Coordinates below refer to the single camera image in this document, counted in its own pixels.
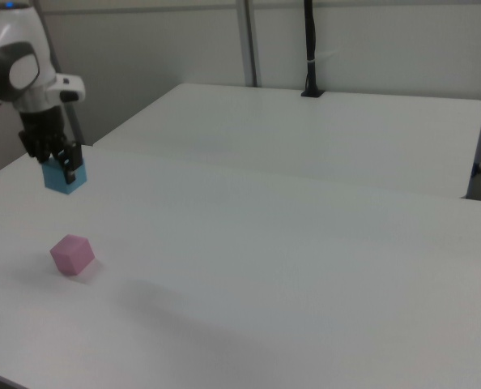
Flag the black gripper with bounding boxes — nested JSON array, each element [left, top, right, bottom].
[[17, 105, 84, 184]]

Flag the blue foam cube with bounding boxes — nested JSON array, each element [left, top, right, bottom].
[[41, 156, 90, 197]]

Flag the pink foam cube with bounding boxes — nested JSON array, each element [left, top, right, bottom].
[[49, 233, 96, 278]]

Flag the white side table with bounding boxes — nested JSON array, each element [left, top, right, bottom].
[[92, 82, 481, 200]]

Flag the grey metal partition post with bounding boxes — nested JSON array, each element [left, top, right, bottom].
[[235, 0, 262, 88]]

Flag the black camera pole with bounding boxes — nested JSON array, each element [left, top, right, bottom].
[[300, 0, 327, 99]]

